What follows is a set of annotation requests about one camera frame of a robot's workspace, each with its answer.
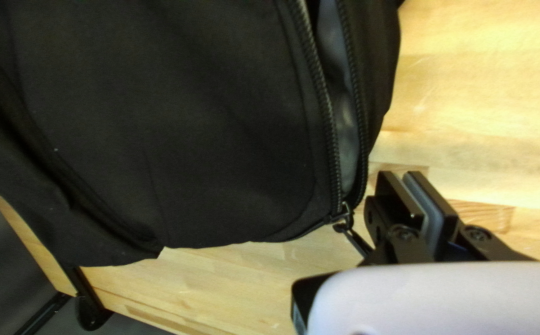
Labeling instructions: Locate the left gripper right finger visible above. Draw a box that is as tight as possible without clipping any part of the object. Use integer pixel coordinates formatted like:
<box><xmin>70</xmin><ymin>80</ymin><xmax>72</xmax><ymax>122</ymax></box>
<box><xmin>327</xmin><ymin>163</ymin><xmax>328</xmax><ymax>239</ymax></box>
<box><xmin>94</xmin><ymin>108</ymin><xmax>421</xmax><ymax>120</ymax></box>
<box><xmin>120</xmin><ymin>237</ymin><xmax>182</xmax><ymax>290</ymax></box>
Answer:
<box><xmin>402</xmin><ymin>170</ymin><xmax>539</xmax><ymax>264</ymax></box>

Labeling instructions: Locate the black backpack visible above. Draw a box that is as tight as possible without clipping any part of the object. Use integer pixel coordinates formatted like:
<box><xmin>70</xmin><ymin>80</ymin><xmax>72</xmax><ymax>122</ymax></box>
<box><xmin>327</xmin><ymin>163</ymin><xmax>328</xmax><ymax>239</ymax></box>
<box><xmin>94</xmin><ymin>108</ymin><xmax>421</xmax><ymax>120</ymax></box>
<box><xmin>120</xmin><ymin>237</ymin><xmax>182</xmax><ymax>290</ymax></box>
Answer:
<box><xmin>0</xmin><ymin>0</ymin><xmax>406</xmax><ymax>268</ymax></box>

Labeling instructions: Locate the black frame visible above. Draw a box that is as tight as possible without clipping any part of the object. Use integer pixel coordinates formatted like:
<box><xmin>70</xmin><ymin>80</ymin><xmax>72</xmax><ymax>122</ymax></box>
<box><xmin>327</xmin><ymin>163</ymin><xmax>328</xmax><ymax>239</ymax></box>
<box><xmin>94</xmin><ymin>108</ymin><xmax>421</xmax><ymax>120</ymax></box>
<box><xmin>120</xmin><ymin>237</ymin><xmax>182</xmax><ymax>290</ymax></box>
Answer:
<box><xmin>0</xmin><ymin>179</ymin><xmax>114</xmax><ymax>335</ymax></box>

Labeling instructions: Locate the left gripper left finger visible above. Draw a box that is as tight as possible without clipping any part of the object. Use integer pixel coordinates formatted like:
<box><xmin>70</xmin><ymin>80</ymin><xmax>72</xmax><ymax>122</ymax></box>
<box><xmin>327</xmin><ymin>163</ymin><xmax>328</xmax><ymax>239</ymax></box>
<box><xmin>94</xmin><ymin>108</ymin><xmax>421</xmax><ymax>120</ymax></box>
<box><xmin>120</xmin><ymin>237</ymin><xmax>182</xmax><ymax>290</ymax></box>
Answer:
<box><xmin>363</xmin><ymin>170</ymin><xmax>433</xmax><ymax>266</ymax></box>

